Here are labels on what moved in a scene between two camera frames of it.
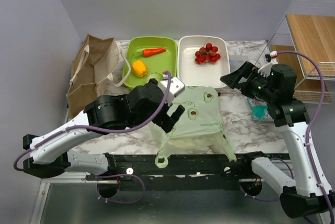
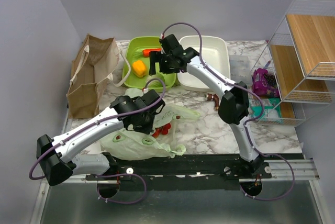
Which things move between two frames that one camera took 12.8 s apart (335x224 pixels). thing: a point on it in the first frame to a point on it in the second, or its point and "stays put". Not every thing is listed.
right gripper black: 233,78 to 157,56
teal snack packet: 259,112 stays put
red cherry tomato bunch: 208,54 to 163,130
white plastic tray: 202,60 stays put
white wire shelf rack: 305,41 stays put
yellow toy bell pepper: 139,68 stays put
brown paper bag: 96,61 stays put
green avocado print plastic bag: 201,126 to 134,145
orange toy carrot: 140,53 stays put
